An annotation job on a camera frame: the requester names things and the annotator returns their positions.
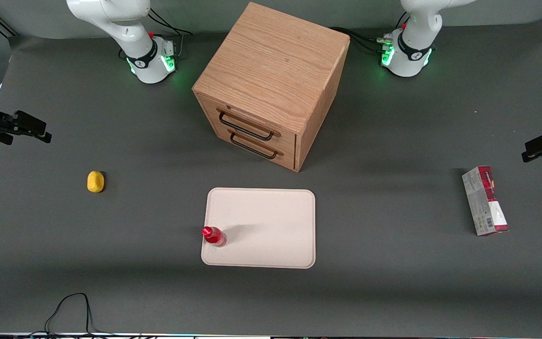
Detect beige plastic tray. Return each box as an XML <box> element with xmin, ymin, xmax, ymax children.
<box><xmin>201</xmin><ymin>187</ymin><xmax>316</xmax><ymax>269</ymax></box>

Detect red coke bottle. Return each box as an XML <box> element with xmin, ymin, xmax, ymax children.
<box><xmin>202</xmin><ymin>226</ymin><xmax>228</xmax><ymax>248</ymax></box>

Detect black arm base cables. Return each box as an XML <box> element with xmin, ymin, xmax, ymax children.
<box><xmin>148</xmin><ymin>7</ymin><xmax>194</xmax><ymax>59</ymax></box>
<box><xmin>330</xmin><ymin>27</ymin><xmax>394</xmax><ymax>53</ymax></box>

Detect thin black floor cable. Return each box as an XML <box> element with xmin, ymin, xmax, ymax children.
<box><xmin>29</xmin><ymin>293</ymin><xmax>142</xmax><ymax>338</ymax></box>

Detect long black drawer handle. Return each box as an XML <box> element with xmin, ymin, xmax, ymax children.
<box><xmin>218</xmin><ymin>109</ymin><xmax>281</xmax><ymax>142</ymax></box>

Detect red and grey carton box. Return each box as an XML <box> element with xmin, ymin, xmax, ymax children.
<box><xmin>462</xmin><ymin>166</ymin><xmax>510</xmax><ymax>236</ymax></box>

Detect black aluminium frame rail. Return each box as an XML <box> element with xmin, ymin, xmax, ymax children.
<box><xmin>0</xmin><ymin>12</ymin><xmax>20</xmax><ymax>39</ymax></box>

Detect yellow lemon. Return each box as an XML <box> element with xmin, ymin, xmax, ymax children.
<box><xmin>87</xmin><ymin>171</ymin><xmax>105</xmax><ymax>194</ymax></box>

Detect black left arm base cables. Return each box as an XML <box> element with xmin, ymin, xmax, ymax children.
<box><xmin>330</xmin><ymin>27</ymin><xmax>394</xmax><ymax>53</ymax></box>

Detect short black drawer handle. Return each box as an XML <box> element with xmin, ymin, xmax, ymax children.
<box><xmin>229</xmin><ymin>129</ymin><xmax>284</xmax><ymax>160</ymax></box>

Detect wooden drawer cabinet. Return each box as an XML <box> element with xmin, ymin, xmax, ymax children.
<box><xmin>192</xmin><ymin>2</ymin><xmax>351</xmax><ymax>172</ymax></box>

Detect black right arm base cables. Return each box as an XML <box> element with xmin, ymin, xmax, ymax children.
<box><xmin>148</xmin><ymin>7</ymin><xmax>194</xmax><ymax>59</ymax></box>

